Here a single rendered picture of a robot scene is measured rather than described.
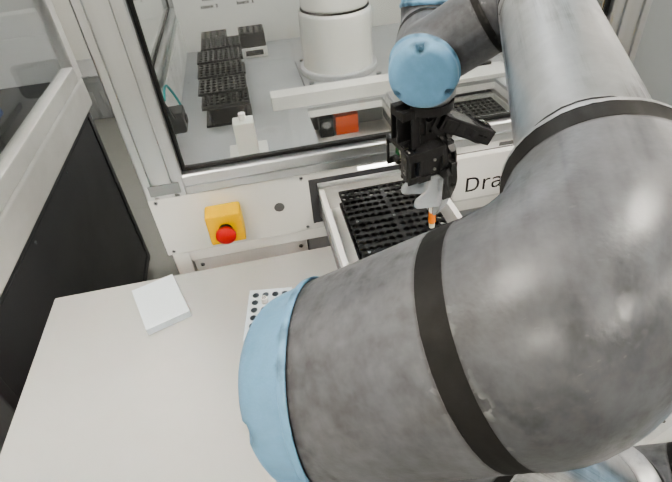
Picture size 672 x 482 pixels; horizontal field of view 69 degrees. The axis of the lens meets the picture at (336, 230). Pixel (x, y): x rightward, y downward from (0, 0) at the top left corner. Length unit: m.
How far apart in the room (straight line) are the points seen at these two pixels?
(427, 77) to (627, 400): 0.40
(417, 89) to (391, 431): 0.39
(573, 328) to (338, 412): 0.10
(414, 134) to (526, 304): 0.54
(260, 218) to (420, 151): 0.46
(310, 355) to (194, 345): 0.75
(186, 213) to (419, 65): 0.65
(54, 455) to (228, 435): 0.27
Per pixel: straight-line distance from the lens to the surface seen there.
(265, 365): 0.25
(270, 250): 1.13
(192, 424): 0.87
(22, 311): 1.32
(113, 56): 0.92
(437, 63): 0.53
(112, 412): 0.94
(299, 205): 1.05
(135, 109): 0.94
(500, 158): 1.12
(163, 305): 1.04
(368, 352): 0.21
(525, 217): 0.20
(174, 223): 1.06
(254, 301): 0.96
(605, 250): 0.19
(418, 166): 0.72
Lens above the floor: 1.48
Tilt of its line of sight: 39 degrees down
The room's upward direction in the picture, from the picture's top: 6 degrees counter-clockwise
